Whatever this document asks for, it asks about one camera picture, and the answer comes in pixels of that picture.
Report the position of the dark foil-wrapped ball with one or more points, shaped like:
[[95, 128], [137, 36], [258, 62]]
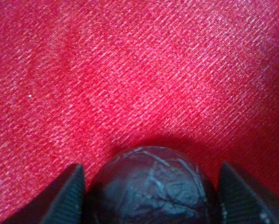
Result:
[[151, 185]]

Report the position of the red tablecloth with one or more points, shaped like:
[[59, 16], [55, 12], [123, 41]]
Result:
[[81, 80]]

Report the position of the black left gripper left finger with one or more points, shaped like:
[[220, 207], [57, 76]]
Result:
[[60, 202]]

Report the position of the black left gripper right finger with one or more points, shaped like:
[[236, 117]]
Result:
[[244, 200]]

